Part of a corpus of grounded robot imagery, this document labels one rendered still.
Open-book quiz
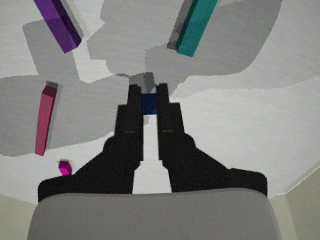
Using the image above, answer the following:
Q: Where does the purple rod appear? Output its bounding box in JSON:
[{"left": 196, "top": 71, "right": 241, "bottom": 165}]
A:
[{"left": 34, "top": 0, "right": 82, "bottom": 54}]

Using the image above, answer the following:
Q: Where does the turquoise rod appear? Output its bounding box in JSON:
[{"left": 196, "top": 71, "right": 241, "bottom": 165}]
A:
[{"left": 175, "top": 0, "right": 218, "bottom": 57}]

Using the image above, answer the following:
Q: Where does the magenta rod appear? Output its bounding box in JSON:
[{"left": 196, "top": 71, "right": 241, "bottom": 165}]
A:
[{"left": 58, "top": 161, "right": 72, "bottom": 175}]

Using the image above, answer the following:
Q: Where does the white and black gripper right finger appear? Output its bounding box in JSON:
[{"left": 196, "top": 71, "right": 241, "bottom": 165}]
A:
[{"left": 156, "top": 83, "right": 268, "bottom": 196}]

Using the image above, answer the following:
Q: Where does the pink rod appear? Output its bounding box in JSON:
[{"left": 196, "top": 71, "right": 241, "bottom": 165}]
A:
[{"left": 35, "top": 85, "right": 57, "bottom": 156}]

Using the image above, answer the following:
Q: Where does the small blue block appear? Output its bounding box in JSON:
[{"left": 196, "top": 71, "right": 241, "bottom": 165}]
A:
[{"left": 142, "top": 93, "right": 157, "bottom": 115}]

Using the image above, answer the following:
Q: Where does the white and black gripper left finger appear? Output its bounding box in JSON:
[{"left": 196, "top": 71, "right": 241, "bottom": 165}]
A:
[{"left": 38, "top": 84, "right": 144, "bottom": 203}]

